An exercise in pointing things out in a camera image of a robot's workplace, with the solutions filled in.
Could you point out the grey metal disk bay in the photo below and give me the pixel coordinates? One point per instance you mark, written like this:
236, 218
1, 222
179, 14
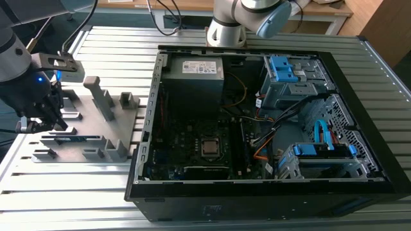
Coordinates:
320, 163

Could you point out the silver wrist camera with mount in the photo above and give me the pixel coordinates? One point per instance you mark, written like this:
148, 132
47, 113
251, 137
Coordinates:
73, 74

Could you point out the grey power supply unit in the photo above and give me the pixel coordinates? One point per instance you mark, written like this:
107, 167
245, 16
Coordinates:
192, 89

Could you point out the CPU socket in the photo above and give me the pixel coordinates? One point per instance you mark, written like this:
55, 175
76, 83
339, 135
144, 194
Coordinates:
211, 138

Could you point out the RAM stick with blue label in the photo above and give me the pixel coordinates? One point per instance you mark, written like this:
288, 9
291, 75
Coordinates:
71, 139

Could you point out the wooden cabinet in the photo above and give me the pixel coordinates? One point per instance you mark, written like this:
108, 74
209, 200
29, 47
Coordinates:
384, 29

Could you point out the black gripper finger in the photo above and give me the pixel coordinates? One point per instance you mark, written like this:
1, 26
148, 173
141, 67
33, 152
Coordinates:
55, 106
39, 124

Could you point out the grey parts rack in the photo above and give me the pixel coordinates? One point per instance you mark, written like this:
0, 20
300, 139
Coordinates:
92, 125

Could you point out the black open PC case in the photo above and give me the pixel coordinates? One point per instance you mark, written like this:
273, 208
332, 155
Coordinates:
256, 190

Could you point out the silver CPU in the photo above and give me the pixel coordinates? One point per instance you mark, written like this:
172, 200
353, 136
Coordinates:
211, 146

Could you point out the blue carrier with black disk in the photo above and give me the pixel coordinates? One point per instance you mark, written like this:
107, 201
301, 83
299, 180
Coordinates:
308, 149

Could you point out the dark green motherboard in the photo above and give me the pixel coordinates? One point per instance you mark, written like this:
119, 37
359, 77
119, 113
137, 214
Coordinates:
179, 149

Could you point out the wooden desk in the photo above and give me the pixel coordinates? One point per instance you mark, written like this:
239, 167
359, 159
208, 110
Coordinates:
320, 10

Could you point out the grey metal drive cage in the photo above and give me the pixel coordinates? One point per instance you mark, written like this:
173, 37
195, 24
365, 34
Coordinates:
297, 91

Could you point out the black graphics card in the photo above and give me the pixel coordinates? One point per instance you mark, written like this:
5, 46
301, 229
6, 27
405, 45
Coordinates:
205, 173

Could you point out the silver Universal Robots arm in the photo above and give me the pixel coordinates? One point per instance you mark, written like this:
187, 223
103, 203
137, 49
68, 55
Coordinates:
224, 33

